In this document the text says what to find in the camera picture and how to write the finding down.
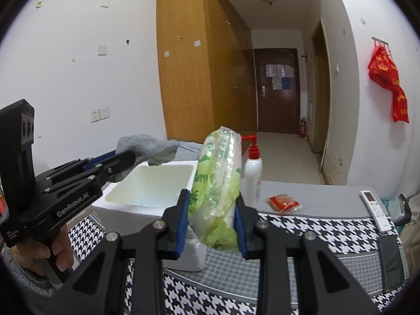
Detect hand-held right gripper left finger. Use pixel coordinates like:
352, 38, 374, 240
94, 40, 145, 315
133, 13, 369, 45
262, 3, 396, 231
43, 188, 191, 315

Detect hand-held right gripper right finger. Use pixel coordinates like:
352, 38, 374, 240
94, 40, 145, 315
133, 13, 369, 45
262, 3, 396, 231
234, 193, 383, 315

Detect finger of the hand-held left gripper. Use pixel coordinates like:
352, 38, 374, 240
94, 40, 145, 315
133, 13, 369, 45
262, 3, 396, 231
97, 150, 137, 183
80, 150, 119, 171

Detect grey cloth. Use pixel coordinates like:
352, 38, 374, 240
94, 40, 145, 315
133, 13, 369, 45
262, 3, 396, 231
116, 134, 179, 167

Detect white foam box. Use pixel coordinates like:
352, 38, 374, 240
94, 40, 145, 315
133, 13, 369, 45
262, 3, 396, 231
91, 160, 208, 272

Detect green-printed tissue pack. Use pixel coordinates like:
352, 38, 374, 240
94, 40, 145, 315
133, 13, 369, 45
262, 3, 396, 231
188, 125, 243, 253

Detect person's left forearm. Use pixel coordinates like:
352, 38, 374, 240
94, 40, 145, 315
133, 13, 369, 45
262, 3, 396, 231
0, 244, 63, 304

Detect person's left hand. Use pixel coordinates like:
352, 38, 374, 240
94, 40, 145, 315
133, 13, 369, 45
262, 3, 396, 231
11, 224, 75, 279

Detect red snack packet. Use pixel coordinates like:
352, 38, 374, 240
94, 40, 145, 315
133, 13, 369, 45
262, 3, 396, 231
266, 194, 302, 212

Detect white pump bottle red cap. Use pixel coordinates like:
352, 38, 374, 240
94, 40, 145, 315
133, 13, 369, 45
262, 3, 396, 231
240, 134, 262, 209

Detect pale blue crumpled cloth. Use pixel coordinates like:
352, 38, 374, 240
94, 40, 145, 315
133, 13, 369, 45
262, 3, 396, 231
175, 139, 206, 162

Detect houndstooth table cover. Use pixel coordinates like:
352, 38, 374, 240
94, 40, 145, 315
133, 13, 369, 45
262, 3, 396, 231
66, 180, 414, 315

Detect wooden wardrobe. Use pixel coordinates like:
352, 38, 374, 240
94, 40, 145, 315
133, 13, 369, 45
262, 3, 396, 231
156, 0, 258, 145

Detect dark brown entry door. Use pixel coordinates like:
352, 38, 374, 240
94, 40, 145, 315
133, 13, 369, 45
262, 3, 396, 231
253, 48, 301, 135

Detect white remote control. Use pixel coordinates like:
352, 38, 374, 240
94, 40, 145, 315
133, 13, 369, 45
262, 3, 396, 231
360, 190, 392, 234

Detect dark smartphone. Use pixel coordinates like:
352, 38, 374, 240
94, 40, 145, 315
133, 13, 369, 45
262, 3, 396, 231
377, 233, 406, 294

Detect clear plastic packet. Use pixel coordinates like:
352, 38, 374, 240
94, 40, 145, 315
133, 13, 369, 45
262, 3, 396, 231
381, 194, 412, 227

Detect wooden side door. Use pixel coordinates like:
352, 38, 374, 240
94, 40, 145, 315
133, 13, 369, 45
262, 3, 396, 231
311, 19, 332, 155

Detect white door notice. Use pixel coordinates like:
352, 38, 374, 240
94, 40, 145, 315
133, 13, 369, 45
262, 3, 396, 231
265, 64, 293, 78

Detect red plastic bag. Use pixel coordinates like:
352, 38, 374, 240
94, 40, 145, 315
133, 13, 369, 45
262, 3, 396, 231
391, 87, 410, 124
367, 46, 400, 90

